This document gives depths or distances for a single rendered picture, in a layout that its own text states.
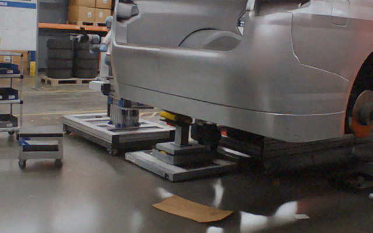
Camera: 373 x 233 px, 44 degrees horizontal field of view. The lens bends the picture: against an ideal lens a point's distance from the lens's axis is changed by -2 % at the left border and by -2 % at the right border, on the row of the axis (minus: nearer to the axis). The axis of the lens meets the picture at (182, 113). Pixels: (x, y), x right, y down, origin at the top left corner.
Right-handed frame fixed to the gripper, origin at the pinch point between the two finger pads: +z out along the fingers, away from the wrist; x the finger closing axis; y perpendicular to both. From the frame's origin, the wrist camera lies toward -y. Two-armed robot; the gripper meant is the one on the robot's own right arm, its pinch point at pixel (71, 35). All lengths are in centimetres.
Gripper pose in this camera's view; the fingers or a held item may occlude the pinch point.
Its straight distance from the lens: 480.8
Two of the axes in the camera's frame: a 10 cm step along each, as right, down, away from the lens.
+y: -1.7, 9.6, 2.4
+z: -6.1, 0.9, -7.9
